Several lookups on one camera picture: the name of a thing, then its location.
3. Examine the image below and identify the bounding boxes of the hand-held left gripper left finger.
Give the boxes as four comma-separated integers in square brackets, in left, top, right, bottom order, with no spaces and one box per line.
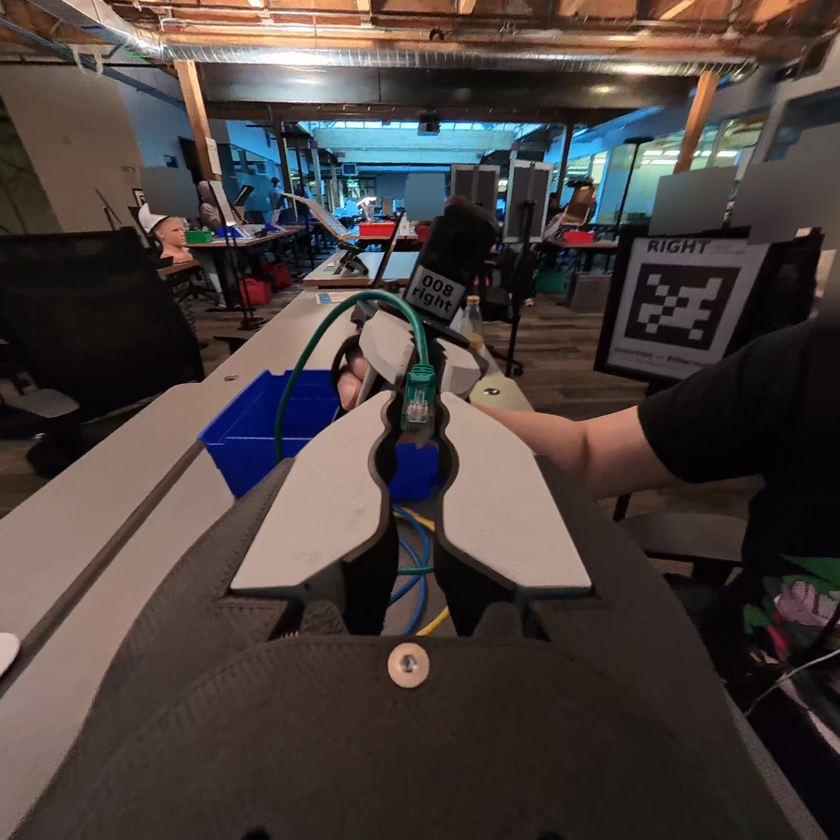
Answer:
[230,390,404,589]

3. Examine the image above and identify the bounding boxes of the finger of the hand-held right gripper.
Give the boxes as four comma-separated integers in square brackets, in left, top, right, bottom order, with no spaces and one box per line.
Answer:
[357,314,419,403]
[436,340,484,399]

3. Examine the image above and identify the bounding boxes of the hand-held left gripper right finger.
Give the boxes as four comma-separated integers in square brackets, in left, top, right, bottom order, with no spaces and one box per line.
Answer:
[434,392,593,589]

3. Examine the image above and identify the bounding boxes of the green ethernet cable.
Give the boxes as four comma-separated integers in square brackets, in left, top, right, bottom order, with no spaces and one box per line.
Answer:
[274,290,439,578]

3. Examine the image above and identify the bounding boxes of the blue plastic bin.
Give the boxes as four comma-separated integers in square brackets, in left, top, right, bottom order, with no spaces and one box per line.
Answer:
[199,369,442,500]

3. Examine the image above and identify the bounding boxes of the blue ethernet cable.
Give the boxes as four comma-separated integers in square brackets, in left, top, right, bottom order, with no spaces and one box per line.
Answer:
[387,505,434,634]

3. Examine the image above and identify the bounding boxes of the yellow ethernet cable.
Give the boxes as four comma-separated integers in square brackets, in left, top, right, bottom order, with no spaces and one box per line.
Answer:
[407,508,452,637]

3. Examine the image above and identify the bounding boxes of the person's right hand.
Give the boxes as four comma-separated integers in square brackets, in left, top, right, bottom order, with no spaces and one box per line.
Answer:
[338,353,376,413]

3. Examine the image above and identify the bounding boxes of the grey panel on stand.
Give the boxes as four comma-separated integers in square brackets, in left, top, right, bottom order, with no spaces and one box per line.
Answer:
[449,164,501,219]
[504,159,553,376]

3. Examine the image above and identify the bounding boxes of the red bag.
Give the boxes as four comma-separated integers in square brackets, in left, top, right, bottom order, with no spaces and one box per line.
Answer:
[238,262,293,307]

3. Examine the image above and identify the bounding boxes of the black framed marker board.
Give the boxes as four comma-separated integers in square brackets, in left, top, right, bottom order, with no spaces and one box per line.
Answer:
[594,226,824,398]

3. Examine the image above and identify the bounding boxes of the mannequin head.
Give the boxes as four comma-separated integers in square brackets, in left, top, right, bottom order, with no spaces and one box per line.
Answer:
[156,217,196,262]

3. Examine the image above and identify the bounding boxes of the person's dark floral clothing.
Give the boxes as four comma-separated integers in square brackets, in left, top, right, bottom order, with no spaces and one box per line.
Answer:
[638,318,840,723]

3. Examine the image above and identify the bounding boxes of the black mesh office chair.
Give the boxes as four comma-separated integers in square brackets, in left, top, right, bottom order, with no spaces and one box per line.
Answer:
[0,228,206,476]

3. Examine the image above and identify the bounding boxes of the silver flexible ceiling duct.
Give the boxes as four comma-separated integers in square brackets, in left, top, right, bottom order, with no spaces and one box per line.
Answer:
[128,29,759,83]

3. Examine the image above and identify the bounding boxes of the wooden post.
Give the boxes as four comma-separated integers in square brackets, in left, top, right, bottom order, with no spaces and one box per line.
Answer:
[174,60,219,181]
[673,71,721,175]

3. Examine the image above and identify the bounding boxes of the thin white cord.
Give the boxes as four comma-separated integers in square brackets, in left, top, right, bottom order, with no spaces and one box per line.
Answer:
[747,648,840,718]

